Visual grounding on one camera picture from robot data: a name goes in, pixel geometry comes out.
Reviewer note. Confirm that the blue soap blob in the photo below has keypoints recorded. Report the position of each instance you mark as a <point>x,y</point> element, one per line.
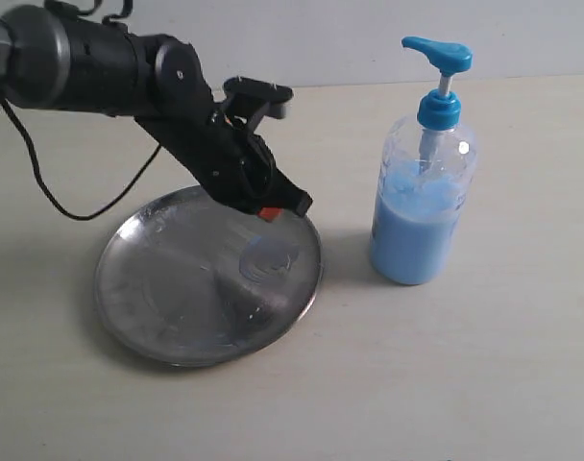
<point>266,259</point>

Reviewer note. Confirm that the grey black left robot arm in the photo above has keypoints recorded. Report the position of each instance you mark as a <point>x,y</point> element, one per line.
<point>54,57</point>

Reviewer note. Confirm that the blue soap pump bottle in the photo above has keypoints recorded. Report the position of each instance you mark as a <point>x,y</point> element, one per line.
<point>427,166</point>

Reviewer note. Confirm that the round stainless steel plate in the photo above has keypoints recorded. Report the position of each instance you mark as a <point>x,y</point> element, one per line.
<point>168,288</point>

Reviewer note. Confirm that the left wrist camera black grey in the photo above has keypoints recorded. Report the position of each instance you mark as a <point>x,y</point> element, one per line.
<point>251,100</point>

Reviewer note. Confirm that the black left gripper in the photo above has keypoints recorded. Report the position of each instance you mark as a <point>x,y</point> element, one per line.
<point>235,168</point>

